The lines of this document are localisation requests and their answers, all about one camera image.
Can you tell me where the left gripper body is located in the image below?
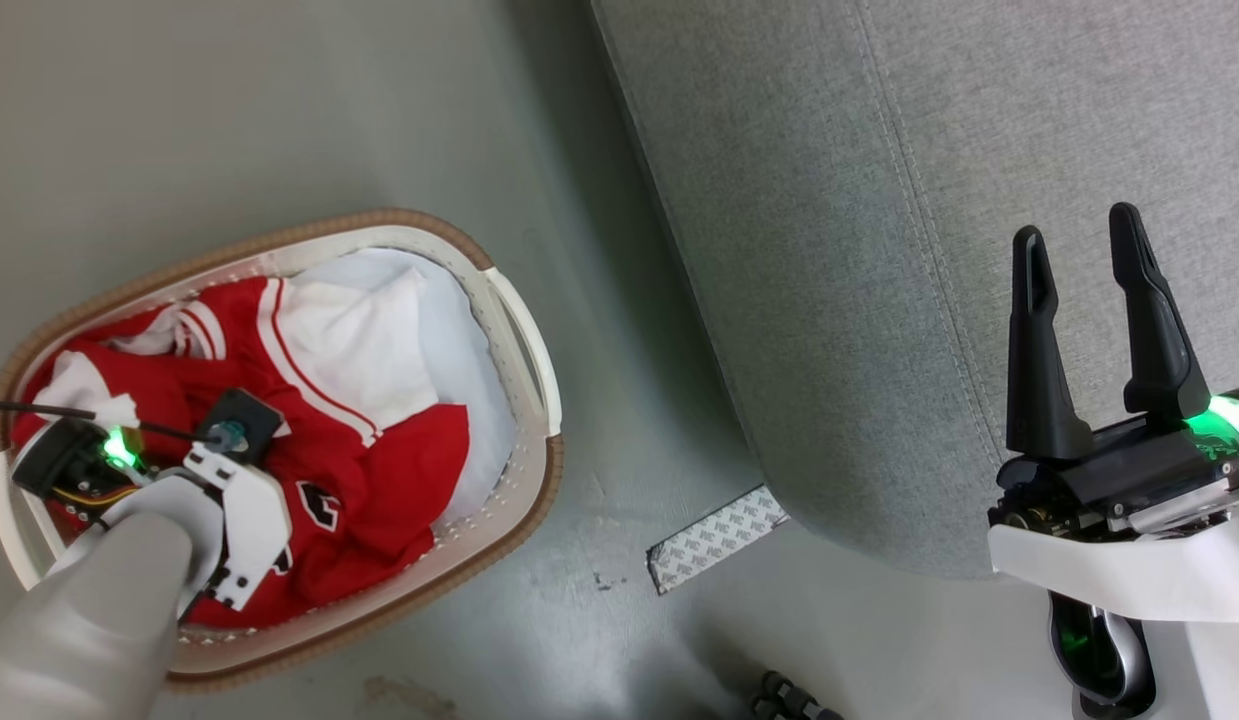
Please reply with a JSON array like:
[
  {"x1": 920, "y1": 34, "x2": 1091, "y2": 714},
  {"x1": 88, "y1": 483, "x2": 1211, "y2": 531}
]
[{"x1": 12, "y1": 417, "x2": 152, "y2": 523}]

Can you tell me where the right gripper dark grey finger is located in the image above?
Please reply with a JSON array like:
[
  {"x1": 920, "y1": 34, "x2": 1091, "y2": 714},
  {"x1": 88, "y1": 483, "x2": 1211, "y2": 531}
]
[
  {"x1": 1006, "y1": 225, "x2": 1096, "y2": 462},
  {"x1": 1109, "y1": 202, "x2": 1213, "y2": 418}
]

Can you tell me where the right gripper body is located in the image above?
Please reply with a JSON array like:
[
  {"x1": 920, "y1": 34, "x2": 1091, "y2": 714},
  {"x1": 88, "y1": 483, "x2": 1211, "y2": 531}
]
[{"x1": 987, "y1": 384, "x2": 1239, "y2": 533}]

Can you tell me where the red and white jersey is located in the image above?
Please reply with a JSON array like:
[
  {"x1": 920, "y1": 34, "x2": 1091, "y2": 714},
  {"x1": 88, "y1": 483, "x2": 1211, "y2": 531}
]
[{"x1": 11, "y1": 278, "x2": 472, "y2": 631}]

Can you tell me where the white basket with brown rim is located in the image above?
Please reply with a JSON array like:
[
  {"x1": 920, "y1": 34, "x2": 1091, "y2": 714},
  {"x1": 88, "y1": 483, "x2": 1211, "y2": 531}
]
[{"x1": 0, "y1": 208, "x2": 565, "y2": 696}]

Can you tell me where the grey fabric sofa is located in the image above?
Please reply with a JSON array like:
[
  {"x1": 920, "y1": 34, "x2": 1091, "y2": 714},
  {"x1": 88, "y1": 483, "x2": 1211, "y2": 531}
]
[{"x1": 591, "y1": 0, "x2": 1239, "y2": 581}]

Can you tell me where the printed grey paper strip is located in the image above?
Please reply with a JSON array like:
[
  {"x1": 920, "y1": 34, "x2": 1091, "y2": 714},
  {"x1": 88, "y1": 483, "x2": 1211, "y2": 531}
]
[{"x1": 647, "y1": 486, "x2": 792, "y2": 596}]

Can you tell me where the white garment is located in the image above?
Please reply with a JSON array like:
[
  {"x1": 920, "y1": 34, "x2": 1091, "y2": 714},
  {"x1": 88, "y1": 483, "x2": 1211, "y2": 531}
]
[{"x1": 277, "y1": 248, "x2": 520, "y2": 533}]

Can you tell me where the thin black cable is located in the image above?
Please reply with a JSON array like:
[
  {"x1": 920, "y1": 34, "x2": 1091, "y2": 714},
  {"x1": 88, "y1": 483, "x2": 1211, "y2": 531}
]
[{"x1": 0, "y1": 400, "x2": 218, "y2": 443}]

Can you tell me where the white right camera bracket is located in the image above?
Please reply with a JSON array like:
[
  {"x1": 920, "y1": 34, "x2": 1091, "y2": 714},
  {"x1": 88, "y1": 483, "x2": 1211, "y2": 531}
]
[{"x1": 987, "y1": 500, "x2": 1239, "y2": 625}]

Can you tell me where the white camera bracket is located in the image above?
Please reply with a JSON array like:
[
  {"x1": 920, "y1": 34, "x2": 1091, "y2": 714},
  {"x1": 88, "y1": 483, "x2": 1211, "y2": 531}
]
[
  {"x1": 182, "y1": 443, "x2": 294, "y2": 613},
  {"x1": 987, "y1": 500, "x2": 1239, "y2": 625}
]

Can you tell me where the white left camera bracket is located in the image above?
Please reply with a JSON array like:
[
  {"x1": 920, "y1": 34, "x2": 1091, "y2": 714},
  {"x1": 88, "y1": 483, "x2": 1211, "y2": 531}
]
[{"x1": 182, "y1": 443, "x2": 294, "y2": 613}]

